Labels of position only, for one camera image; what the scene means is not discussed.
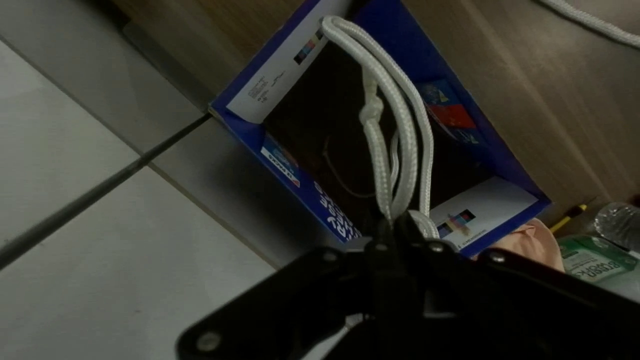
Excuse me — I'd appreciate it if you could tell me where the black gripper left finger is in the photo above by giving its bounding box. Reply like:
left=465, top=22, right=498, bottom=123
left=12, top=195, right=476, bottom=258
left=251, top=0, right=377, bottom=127
left=367, top=218, right=397, bottom=269

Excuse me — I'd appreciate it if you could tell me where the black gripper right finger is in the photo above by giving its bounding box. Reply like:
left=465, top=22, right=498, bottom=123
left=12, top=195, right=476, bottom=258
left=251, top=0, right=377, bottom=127
left=392, top=209, right=431, bottom=268

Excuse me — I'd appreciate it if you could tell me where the thin white rope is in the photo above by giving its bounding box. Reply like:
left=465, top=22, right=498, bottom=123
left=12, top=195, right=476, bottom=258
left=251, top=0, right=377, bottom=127
left=320, top=16, right=442, bottom=242

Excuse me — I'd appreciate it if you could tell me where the blue cardboard snack box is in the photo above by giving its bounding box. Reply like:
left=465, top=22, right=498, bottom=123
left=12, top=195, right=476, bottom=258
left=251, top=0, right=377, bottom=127
left=208, top=0, right=552, bottom=259

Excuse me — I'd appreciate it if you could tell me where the yellow pencil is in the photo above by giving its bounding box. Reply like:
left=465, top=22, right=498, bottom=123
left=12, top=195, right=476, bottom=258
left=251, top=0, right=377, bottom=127
left=548, top=201, right=590, bottom=234

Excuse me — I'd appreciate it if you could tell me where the clear water bottle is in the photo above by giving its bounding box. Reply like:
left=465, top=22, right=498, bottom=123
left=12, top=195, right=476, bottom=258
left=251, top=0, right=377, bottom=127
left=593, top=201, right=640, bottom=251

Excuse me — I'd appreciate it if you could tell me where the wall whiteboard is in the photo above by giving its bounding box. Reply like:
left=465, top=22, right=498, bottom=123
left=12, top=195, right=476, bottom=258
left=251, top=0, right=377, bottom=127
left=0, top=38, right=323, bottom=360

